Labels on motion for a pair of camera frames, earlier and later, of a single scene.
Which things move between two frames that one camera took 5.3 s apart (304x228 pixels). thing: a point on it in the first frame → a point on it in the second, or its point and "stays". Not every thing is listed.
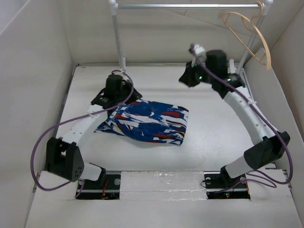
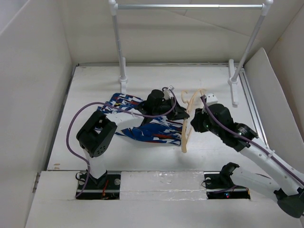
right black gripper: x=187 y=78 → x=196 y=121
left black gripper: x=135 y=96 → x=177 y=113
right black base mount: x=221 y=185 stays
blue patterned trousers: x=156 y=121 stays
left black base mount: x=107 y=187 stays
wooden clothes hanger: x=249 y=33 → x=189 y=103
